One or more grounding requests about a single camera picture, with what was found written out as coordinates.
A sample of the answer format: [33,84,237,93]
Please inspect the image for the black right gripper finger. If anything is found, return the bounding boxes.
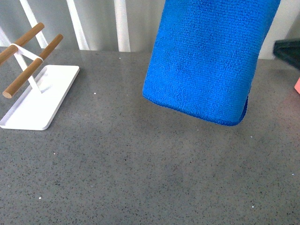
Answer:
[273,39,300,70]

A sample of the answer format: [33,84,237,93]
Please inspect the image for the blue microfiber cloth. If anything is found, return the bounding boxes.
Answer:
[142,0,280,126]

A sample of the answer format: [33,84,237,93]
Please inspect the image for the pink plastic bin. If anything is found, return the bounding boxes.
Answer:
[294,78,300,94]

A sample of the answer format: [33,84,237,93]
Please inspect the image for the white pleated curtain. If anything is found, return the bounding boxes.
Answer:
[0,0,300,60]

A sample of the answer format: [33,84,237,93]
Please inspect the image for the white rack with wooden bars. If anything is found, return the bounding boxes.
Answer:
[0,22,80,131]

